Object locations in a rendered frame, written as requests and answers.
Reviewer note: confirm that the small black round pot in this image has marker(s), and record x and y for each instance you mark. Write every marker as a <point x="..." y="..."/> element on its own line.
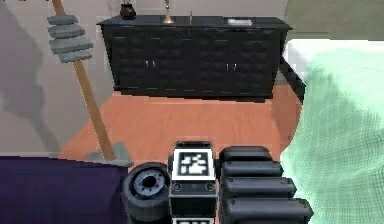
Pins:
<point x="127" y="11"/>

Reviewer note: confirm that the black sideboard cupboard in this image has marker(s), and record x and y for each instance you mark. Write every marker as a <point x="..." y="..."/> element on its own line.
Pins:
<point x="193" y="60"/>

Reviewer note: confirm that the flat grey tray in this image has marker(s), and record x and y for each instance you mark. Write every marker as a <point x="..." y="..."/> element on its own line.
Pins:
<point x="240" y="22"/>

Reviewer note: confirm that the brown cone-shaped ornament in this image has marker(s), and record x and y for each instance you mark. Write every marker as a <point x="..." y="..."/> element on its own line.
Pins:
<point x="168" y="18"/>

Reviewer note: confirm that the wooden floor lamp grey slats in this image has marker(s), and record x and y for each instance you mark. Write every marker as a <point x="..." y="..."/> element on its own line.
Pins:
<point x="90" y="96"/>

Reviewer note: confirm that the bed with pale green cover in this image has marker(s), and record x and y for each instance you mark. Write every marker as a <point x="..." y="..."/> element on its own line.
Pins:
<point x="340" y="133"/>

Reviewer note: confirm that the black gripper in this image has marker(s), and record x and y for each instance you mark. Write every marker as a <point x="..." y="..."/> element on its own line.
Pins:
<point x="146" y="190"/>

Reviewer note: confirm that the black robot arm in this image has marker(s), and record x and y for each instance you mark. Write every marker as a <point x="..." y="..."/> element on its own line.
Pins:
<point x="253" y="186"/>

